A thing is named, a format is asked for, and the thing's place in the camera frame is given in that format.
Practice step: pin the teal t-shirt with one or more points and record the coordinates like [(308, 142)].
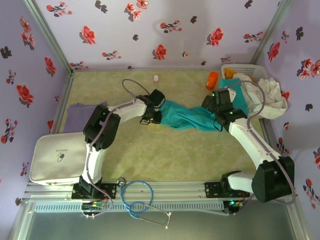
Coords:
[(185, 117)]

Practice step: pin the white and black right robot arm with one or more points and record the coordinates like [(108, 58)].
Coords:
[(250, 142)]

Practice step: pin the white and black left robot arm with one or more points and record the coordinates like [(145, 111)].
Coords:
[(100, 130)]

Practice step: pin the small white pill bottle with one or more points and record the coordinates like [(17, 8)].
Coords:
[(156, 80)]

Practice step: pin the orange cup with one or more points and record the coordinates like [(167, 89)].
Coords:
[(212, 80)]

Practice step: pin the yellow t-shirt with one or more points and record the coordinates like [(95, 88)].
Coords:
[(228, 73)]

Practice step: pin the white plastic laundry basket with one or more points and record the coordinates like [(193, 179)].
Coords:
[(247, 70)]

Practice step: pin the crumpled white t-shirt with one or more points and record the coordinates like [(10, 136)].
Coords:
[(270, 100)]

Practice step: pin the blue stethoscope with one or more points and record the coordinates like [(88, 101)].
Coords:
[(121, 181)]

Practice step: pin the folded purple t-shirt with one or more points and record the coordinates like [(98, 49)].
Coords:
[(77, 117)]

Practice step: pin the white medicine bag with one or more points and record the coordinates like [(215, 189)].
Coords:
[(55, 162)]

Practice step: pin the aluminium table side rail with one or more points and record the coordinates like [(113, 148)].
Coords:
[(267, 130), (62, 100)]

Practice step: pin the aluminium mounting rail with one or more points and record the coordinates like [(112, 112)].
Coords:
[(175, 190)]

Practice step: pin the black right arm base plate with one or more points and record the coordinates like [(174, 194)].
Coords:
[(212, 190)]

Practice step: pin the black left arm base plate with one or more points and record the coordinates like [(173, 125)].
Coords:
[(111, 191)]

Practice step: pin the aluminium frame post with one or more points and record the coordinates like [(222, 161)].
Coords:
[(271, 30), (52, 37)]

